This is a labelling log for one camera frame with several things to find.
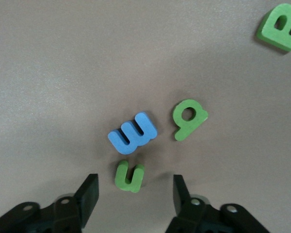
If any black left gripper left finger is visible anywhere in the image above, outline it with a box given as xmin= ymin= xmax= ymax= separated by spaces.
xmin=0 ymin=173 xmax=99 ymax=233

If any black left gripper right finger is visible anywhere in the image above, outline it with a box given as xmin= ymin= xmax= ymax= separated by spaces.
xmin=164 ymin=174 xmax=271 ymax=233

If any green foam letter n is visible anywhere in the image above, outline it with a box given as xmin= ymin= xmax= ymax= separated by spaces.
xmin=114 ymin=160 xmax=145 ymax=194

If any green foam letter a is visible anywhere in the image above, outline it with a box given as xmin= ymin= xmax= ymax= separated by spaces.
xmin=171 ymin=99 xmax=209 ymax=142

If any blue foam letter m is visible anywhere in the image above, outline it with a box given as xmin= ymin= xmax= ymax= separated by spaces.
xmin=108 ymin=111 xmax=158 ymax=155

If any green foam letter B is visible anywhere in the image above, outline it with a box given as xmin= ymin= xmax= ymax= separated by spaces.
xmin=256 ymin=2 xmax=291 ymax=52

